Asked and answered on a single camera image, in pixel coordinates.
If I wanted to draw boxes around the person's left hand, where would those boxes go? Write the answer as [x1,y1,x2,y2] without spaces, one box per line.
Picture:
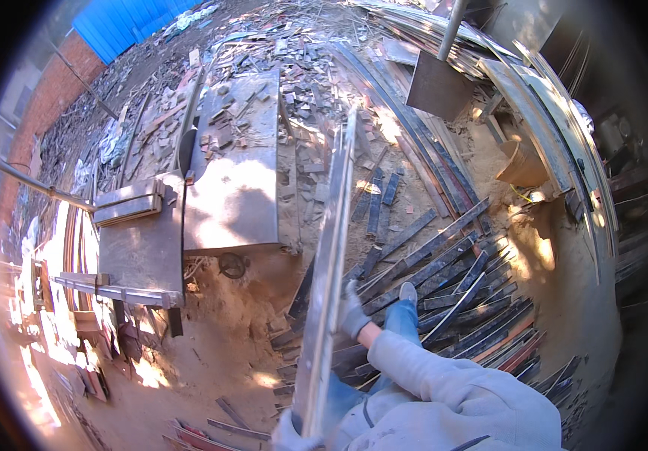
[271,409,325,451]

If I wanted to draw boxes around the person's right hand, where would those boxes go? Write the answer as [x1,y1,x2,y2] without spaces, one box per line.
[336,280,372,341]

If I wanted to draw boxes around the long grey wooden plank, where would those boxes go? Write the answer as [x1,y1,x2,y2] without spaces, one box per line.
[292,104,358,439]

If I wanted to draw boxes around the person's legs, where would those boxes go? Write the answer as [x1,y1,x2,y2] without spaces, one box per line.
[324,282,421,435]

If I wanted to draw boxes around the red boards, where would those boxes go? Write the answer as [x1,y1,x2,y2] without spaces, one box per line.
[163,397,272,451]

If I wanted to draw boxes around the pile of dark planks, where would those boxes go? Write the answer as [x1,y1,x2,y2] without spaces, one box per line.
[270,169,584,407]

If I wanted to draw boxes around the metal table saw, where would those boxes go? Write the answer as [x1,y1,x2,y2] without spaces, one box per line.
[53,69,282,310]

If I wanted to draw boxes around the person's body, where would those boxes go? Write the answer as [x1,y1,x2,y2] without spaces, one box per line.
[324,389,564,451]

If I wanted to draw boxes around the small wood offcuts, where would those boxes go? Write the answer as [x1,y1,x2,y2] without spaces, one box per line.
[199,83,272,154]

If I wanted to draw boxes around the metal shovel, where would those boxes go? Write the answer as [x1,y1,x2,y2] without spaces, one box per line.
[405,0,474,123]

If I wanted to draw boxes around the stack of wooden boards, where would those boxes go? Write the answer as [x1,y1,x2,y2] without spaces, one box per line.
[93,179,166,227]

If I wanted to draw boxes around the heap of wood scraps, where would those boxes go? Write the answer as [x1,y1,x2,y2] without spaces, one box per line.
[36,0,392,226]

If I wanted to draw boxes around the stack of long bent planks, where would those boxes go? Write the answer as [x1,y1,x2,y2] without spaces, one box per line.
[329,0,622,285]

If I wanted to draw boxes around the grey metal pipe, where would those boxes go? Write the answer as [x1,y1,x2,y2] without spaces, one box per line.
[0,157,97,213]

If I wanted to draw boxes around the blue metal fence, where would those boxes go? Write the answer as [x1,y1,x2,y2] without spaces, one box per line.
[72,0,201,65]

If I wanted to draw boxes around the red brick wall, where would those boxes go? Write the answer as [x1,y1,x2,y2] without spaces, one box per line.
[0,31,106,226]

